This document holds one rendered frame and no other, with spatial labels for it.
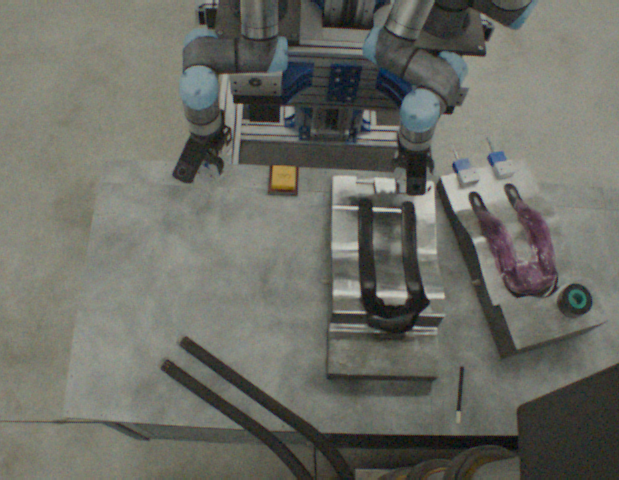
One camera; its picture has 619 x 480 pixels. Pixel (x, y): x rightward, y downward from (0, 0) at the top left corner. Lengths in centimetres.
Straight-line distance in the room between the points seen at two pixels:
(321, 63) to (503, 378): 97
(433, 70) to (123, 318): 93
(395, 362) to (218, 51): 80
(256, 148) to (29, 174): 99
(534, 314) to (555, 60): 194
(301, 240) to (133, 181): 48
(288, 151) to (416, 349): 116
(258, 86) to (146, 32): 150
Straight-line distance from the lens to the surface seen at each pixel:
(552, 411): 48
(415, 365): 152
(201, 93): 126
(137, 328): 160
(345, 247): 155
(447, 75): 134
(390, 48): 135
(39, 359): 252
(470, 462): 81
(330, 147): 247
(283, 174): 168
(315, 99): 195
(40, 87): 307
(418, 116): 127
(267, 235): 164
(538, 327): 158
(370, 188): 165
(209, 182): 154
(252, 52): 134
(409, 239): 159
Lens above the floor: 231
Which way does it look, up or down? 67 degrees down
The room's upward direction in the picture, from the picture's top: 7 degrees clockwise
